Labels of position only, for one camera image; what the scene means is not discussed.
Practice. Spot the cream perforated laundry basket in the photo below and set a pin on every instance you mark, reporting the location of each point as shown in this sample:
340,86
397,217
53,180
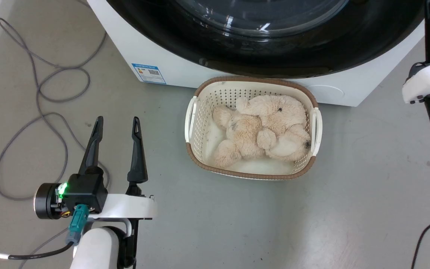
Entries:
200,123

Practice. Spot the large beige plush bear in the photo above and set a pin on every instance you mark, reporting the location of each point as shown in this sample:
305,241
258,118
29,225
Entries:
274,116

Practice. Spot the small beige plush bear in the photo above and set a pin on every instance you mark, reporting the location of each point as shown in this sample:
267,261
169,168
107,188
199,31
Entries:
239,140

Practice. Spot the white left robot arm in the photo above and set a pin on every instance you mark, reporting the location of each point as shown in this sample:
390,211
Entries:
97,250

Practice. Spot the black round washing machine door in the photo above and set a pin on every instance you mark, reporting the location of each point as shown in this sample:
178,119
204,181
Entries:
215,45

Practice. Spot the blue energy label sticker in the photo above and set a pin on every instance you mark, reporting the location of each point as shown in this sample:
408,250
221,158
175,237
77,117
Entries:
148,73

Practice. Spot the white washing machine body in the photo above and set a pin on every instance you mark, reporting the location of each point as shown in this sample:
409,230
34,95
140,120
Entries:
349,80

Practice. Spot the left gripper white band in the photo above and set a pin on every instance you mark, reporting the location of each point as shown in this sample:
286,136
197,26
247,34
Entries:
125,206

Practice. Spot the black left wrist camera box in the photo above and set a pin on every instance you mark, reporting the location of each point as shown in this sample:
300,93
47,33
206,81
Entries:
84,188

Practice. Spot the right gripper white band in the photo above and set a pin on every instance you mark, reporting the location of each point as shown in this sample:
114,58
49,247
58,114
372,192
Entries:
429,78

